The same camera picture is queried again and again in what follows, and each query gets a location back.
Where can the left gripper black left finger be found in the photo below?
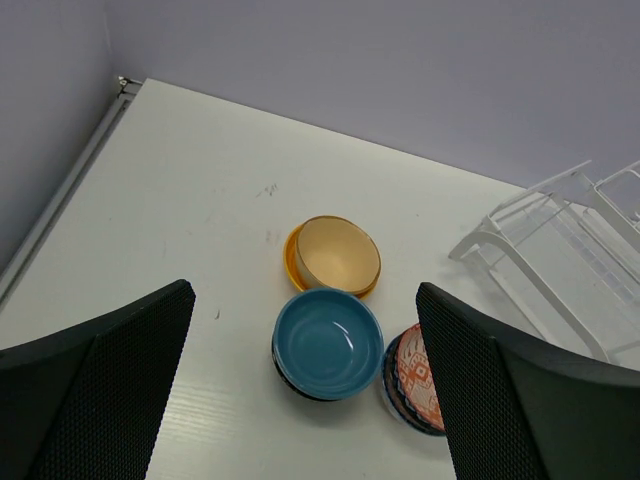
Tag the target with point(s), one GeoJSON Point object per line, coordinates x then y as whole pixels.
{"type": "Point", "coordinates": [87, 402]}

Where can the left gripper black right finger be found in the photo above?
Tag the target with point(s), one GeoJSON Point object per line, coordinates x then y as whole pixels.
{"type": "Point", "coordinates": [517, 407]}

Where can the orange white patterned bowl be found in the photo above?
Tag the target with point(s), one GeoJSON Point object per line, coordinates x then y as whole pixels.
{"type": "Point", "coordinates": [407, 385]}

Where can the solid blue bowl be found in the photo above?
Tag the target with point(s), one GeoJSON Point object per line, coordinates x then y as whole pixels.
{"type": "Point", "coordinates": [339, 324]}

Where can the cream bowl gold rim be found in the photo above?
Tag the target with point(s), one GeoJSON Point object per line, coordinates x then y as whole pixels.
{"type": "Point", "coordinates": [337, 257]}

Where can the yellow orange bowl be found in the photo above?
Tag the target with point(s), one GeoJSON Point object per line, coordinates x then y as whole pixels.
{"type": "Point", "coordinates": [291, 265]}

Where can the white wire dish rack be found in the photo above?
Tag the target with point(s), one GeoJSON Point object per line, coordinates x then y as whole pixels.
{"type": "Point", "coordinates": [566, 254]}

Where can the aluminium table edge rail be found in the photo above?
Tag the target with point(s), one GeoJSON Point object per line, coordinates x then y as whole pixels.
{"type": "Point", "coordinates": [20, 262]}

